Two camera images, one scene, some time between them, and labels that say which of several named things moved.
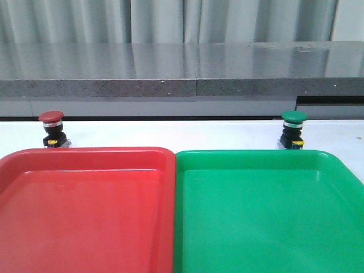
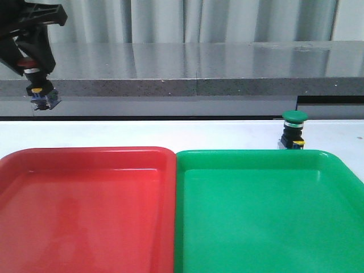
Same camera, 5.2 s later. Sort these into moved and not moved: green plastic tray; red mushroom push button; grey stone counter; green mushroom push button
Moved: red mushroom push button
Not moved: grey stone counter; green plastic tray; green mushroom push button
